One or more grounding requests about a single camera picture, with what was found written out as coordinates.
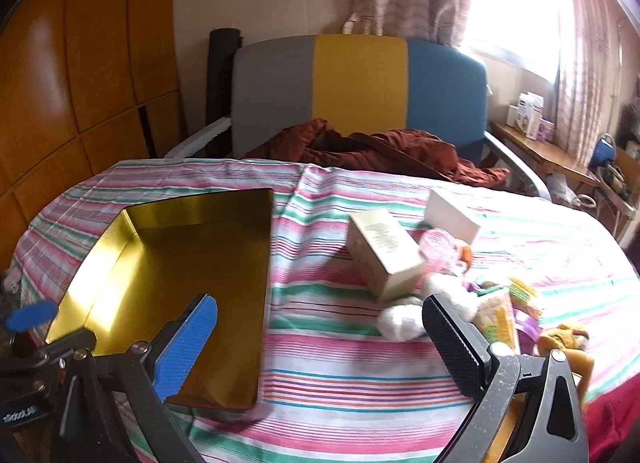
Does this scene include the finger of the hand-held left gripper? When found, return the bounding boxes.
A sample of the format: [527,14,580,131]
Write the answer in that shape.
[4,300,59,334]

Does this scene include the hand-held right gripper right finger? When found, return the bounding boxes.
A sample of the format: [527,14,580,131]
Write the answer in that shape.
[421,293,590,463]

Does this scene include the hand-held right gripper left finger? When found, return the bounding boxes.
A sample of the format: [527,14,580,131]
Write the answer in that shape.
[59,293,219,463]

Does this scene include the white plastic bag bundle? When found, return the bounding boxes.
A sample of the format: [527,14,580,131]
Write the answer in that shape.
[424,270,478,321]
[376,299,432,342]

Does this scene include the purple snack packet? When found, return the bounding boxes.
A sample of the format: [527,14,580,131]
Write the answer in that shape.
[515,310,541,354]

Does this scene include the gold tin box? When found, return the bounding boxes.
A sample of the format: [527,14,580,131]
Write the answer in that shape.
[45,188,275,411]

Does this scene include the pink plastic cup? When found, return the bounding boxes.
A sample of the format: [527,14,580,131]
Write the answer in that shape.
[419,228,463,274]

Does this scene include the cream cardboard box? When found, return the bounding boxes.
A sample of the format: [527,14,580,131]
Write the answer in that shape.
[347,209,428,303]

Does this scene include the yellow plush toy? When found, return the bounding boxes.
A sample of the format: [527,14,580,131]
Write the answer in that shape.
[535,322,593,394]

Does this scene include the white cardboard box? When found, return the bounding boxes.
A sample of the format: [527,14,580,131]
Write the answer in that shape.
[425,188,483,246]

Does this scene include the striped tablecloth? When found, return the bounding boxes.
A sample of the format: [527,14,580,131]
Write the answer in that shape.
[11,158,640,463]

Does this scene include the red cloth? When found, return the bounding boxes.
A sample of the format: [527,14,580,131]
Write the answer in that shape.
[582,383,640,463]

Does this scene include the red-brown cloth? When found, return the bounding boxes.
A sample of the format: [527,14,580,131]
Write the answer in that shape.
[240,118,511,188]

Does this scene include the wooden desk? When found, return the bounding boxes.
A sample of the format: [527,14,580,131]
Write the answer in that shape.
[490,120,636,244]

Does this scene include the white boxes on desk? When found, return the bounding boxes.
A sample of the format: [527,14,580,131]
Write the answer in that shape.
[507,92,545,138]

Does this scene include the blue cup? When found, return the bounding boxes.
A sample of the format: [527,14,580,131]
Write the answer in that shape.
[590,135,618,168]

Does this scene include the wooden wardrobe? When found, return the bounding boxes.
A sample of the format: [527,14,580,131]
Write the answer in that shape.
[0,0,183,269]

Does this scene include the black rolled mat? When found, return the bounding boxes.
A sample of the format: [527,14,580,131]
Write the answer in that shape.
[205,28,243,158]

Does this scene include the grey yellow blue chair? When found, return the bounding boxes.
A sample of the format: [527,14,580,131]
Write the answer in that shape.
[165,34,553,201]

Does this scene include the bright window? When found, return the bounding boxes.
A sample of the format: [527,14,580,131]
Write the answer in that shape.
[465,0,566,78]

